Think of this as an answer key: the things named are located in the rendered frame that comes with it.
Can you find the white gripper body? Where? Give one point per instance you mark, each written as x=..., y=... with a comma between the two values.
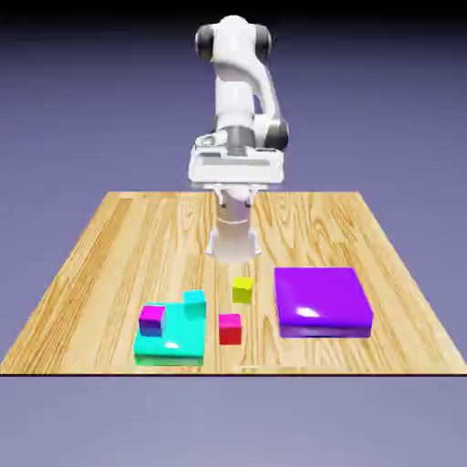
x=235, y=169

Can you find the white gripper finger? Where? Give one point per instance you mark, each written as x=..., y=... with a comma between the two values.
x=249, y=197
x=221, y=197

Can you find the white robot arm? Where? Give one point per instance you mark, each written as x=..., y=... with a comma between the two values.
x=233, y=84

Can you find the small yellow cube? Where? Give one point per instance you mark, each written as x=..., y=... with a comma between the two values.
x=242, y=289

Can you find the small cyan cube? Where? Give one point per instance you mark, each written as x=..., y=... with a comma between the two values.
x=195, y=303

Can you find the small red cube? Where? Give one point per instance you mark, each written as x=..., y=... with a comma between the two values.
x=230, y=330

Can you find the small magenta cube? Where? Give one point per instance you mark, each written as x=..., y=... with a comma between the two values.
x=151, y=320

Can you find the large purple box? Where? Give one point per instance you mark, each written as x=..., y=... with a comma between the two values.
x=321, y=303

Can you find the large cyan box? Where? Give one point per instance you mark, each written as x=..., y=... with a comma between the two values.
x=175, y=339

